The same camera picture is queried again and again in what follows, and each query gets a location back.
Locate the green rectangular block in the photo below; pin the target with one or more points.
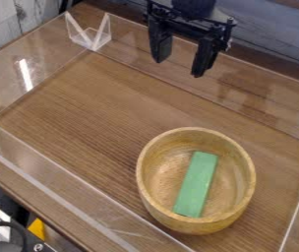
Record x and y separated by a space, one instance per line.
196 183

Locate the yellow label sticker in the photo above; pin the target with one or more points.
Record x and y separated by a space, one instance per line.
37 229

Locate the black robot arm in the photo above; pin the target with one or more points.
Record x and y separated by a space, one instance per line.
196 34

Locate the clear acrylic back wall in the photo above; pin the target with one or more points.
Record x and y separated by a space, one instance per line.
236 84

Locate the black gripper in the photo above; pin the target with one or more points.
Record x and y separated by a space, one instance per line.
197 14

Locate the brown wooden bowl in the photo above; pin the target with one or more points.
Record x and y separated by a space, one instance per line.
161 169

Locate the clear acrylic left wall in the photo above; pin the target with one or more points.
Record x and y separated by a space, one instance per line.
33 58

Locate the clear acrylic front wall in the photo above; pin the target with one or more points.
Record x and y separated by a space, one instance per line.
82 213

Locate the clear acrylic corner bracket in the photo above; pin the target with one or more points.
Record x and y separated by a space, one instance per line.
89 38

